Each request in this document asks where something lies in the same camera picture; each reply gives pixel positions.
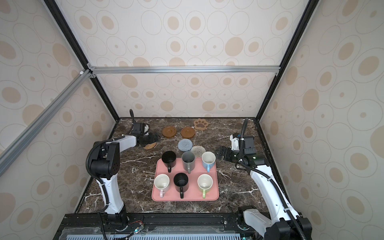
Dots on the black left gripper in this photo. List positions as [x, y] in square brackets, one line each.
[155, 136]

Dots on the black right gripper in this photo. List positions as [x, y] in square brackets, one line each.
[228, 151]

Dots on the rattan woven coaster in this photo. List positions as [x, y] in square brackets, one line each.
[150, 146]

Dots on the brown wooden coaster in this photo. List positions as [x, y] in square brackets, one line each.
[169, 132]
[188, 132]

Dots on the multicolour woven coaster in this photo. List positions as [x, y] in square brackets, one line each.
[198, 151]

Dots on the paw print coaster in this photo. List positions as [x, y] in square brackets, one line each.
[201, 124]

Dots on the grey woven coaster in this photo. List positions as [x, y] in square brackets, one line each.
[185, 145]

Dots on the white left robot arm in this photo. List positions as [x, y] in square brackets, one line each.
[103, 164]

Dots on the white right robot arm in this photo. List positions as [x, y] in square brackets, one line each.
[284, 222]

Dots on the light blue mug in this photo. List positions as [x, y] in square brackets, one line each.
[208, 160]

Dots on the black mug back left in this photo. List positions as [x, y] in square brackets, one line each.
[169, 160]

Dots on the black mug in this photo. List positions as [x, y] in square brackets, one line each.
[181, 182]
[169, 160]

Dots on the grey mug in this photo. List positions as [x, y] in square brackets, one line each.
[188, 160]

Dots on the black mug front centre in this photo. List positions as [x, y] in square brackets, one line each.
[181, 182]

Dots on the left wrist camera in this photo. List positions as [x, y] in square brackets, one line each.
[140, 129]

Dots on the white mug green handle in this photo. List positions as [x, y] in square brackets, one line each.
[205, 183]

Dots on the white mug pink handle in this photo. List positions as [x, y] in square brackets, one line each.
[162, 183]

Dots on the silver aluminium rail back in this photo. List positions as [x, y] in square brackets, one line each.
[185, 70]

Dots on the silver aluminium rail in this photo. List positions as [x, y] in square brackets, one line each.
[25, 138]
[185, 70]

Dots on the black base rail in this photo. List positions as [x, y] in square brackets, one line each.
[146, 226]

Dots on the silver aluminium rail left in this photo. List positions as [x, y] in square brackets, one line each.
[25, 138]

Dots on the black corner frame post left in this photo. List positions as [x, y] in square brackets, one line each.
[77, 49]

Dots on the black corner frame post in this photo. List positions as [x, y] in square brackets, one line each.
[302, 25]
[77, 49]

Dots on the black corner frame post right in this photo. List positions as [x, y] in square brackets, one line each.
[302, 25]

